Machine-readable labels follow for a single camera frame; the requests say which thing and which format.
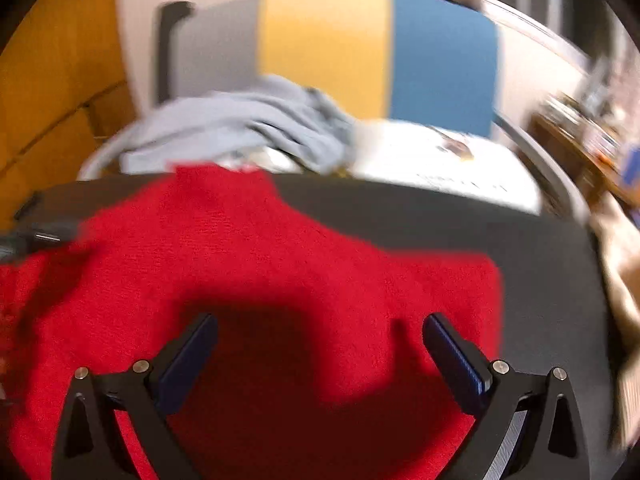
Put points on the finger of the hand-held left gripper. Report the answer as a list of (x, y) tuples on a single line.
[(45, 237)]

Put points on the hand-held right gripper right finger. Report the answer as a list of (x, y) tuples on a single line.
[(457, 360)]

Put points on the grey yellow blue armchair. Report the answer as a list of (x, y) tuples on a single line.
[(325, 45)]

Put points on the light blue cloth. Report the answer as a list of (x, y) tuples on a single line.
[(240, 120)]

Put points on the white seat cushion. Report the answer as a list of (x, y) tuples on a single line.
[(400, 160)]

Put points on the cream blanket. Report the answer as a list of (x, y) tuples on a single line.
[(622, 280)]

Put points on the wooden desk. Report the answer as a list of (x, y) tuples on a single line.
[(575, 150)]

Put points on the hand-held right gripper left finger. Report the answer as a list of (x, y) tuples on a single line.
[(187, 360)]

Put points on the small brown object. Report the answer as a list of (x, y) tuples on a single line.
[(455, 146)]

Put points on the red knit sweater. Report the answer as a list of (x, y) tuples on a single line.
[(250, 250)]

